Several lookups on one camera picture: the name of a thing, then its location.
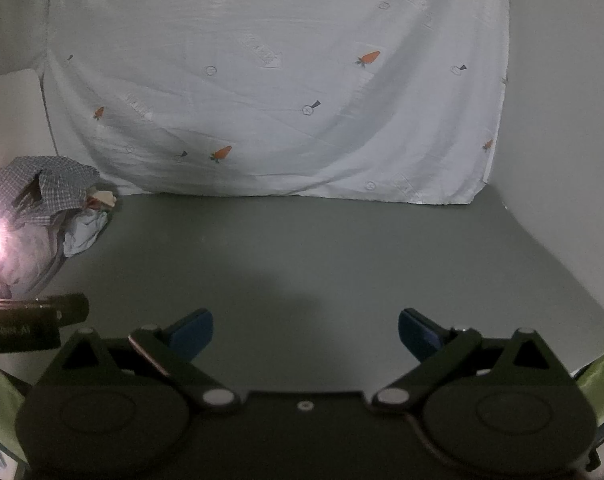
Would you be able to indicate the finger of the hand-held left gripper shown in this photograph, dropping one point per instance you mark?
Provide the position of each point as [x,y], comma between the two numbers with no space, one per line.
[52,310]

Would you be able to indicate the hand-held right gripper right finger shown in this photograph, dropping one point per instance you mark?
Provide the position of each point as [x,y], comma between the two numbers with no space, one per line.
[416,332]

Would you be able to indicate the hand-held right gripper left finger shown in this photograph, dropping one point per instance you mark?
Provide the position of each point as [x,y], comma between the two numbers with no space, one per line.
[198,331]

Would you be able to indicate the light blue cloth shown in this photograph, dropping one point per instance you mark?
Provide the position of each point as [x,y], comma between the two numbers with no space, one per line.
[84,232]

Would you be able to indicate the checked shirt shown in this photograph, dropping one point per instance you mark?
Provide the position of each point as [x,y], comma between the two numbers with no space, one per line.
[57,185]

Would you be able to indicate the white carrot print sheet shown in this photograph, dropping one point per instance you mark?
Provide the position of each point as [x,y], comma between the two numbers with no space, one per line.
[282,75]

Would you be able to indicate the white board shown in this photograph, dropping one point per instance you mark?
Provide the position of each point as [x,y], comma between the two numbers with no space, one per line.
[12,120]

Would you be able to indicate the grey cloth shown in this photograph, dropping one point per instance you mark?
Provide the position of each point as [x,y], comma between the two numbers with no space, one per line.
[32,260]

